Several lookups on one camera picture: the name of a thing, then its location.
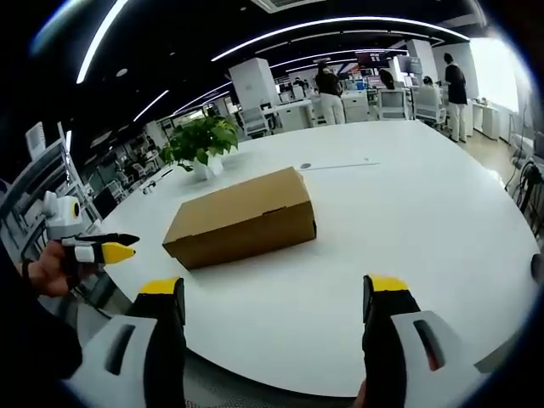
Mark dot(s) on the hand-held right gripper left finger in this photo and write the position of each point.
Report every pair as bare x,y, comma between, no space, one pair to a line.
127,340

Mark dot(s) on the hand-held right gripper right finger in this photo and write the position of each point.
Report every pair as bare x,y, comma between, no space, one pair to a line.
408,340

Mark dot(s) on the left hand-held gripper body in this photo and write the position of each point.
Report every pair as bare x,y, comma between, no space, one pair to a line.
61,219

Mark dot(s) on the brown cardboard shoe box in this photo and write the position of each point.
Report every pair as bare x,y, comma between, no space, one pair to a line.
251,221

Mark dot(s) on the person's left hand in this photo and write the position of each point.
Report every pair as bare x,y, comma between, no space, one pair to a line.
53,272

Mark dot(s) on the person's right hand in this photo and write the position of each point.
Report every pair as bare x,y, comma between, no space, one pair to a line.
361,395

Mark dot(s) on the white metal shelf rack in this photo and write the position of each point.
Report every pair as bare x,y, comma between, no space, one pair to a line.
42,187

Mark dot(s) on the green potted plant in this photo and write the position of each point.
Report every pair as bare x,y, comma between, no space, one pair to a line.
202,144

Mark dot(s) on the white office chair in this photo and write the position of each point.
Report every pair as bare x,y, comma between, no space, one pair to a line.
256,121
392,103
429,104

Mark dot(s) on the round table grommet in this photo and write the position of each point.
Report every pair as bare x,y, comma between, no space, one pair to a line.
305,166

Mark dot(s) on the white square pillar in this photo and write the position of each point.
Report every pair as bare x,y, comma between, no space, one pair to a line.
254,85

